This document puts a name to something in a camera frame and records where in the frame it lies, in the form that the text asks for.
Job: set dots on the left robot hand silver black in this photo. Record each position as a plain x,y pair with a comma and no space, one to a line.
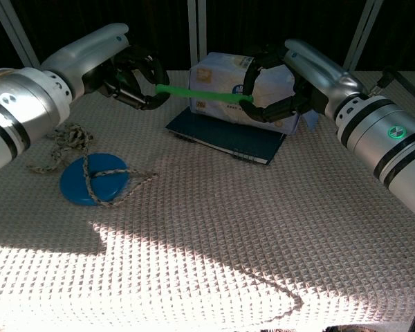
86,52

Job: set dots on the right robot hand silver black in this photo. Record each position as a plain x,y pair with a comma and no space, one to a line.
318,69

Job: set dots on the green stick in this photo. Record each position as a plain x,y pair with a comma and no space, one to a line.
200,94

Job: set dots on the dark pleated curtain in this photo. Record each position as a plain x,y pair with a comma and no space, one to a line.
263,20

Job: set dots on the pale purple tissue pack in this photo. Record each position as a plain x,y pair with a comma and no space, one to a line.
214,76

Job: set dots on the dark blue notebook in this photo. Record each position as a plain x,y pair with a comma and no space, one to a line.
228,141

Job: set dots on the blue plastic disc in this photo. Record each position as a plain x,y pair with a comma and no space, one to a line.
72,180

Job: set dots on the beige waffle tablecloth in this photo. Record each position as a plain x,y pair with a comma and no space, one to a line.
211,224

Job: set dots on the grey aluminium frame post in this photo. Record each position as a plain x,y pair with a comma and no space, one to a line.
197,34
15,34
361,34

